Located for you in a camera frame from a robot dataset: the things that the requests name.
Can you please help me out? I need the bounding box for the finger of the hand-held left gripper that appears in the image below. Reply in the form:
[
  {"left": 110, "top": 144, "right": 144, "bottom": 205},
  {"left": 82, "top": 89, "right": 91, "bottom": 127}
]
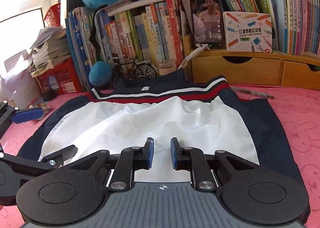
[
  {"left": 0, "top": 144, "right": 78, "bottom": 179},
  {"left": 0, "top": 102, "right": 45, "bottom": 141}
]

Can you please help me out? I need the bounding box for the black smartphone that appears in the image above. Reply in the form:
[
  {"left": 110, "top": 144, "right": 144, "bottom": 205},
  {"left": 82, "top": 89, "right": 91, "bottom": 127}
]
[{"left": 189, "top": 0, "right": 226, "bottom": 50}]

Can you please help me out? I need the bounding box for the small glass jar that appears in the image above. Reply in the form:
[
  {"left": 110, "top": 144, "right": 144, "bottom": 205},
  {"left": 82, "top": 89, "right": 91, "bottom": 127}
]
[{"left": 159, "top": 60, "right": 177, "bottom": 76}]

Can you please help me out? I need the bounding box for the navy white red jacket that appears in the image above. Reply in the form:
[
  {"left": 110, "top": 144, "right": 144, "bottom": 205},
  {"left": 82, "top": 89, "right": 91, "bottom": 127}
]
[{"left": 19, "top": 69, "right": 304, "bottom": 186}]

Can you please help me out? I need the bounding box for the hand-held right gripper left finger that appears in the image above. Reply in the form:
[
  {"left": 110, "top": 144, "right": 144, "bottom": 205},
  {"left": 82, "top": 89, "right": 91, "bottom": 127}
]
[{"left": 62, "top": 137, "right": 155, "bottom": 191}]

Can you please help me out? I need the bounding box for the row of pink spined books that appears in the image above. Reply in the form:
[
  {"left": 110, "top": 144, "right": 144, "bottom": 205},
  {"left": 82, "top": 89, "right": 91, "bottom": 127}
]
[{"left": 269, "top": 0, "right": 320, "bottom": 56}]

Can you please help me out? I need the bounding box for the wooden drawer organizer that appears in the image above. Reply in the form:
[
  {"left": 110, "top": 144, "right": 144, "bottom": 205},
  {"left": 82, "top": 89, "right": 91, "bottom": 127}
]
[{"left": 183, "top": 34, "right": 320, "bottom": 91}]

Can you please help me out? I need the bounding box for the white pencil print box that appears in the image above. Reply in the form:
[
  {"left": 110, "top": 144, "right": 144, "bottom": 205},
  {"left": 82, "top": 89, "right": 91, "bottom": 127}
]
[{"left": 222, "top": 12, "right": 273, "bottom": 53}]

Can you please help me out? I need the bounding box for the row of children's books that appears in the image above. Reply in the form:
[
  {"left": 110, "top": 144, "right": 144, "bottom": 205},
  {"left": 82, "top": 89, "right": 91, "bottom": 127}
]
[{"left": 65, "top": 0, "right": 185, "bottom": 91}]

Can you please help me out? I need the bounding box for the red plastic crate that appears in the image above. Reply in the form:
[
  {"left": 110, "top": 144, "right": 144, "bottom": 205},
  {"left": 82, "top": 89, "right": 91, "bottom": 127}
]
[{"left": 35, "top": 57, "right": 83, "bottom": 95}]

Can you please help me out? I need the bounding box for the clear pen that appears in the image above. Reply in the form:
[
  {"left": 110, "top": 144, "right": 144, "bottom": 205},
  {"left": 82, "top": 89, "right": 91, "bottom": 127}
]
[{"left": 231, "top": 87, "right": 275, "bottom": 100}]

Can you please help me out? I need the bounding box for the blue plush ball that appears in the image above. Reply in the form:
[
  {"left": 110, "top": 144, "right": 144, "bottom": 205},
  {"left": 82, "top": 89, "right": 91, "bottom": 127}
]
[{"left": 89, "top": 61, "right": 114, "bottom": 86}]

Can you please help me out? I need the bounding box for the black strap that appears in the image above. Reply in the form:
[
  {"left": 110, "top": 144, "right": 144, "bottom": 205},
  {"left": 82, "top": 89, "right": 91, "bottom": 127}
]
[{"left": 89, "top": 5, "right": 110, "bottom": 61}]

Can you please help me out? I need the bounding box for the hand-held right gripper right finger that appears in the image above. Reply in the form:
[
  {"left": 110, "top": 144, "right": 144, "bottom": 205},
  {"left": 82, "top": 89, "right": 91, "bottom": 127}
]
[{"left": 170, "top": 137, "right": 260, "bottom": 191}]

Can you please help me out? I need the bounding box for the stack of paper booklets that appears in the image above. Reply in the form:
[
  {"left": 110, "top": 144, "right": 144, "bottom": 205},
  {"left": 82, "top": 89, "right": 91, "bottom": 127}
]
[{"left": 30, "top": 27, "right": 72, "bottom": 76}]

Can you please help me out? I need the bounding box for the white charging cable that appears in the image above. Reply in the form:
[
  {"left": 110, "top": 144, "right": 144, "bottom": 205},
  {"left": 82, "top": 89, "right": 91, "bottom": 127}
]
[{"left": 178, "top": 44, "right": 210, "bottom": 70}]

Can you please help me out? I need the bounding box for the white paper bag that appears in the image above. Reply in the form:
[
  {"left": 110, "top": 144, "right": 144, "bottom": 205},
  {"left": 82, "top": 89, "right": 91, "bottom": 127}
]
[{"left": 0, "top": 50, "right": 42, "bottom": 110}]

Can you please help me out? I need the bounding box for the red plastic basket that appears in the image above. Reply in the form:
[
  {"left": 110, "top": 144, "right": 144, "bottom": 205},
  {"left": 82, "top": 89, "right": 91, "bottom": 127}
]
[{"left": 44, "top": 3, "right": 62, "bottom": 27}]

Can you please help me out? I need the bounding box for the miniature black bicycle model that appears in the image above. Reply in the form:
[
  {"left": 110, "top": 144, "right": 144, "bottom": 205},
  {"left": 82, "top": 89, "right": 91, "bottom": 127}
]
[{"left": 110, "top": 55, "right": 158, "bottom": 82}]

